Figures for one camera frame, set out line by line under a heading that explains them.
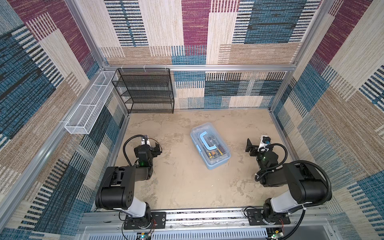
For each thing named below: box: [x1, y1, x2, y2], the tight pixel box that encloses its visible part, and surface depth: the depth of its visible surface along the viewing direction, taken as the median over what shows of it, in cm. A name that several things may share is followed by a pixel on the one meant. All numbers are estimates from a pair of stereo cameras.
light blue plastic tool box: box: [190, 122, 231, 170], surface depth 89 cm
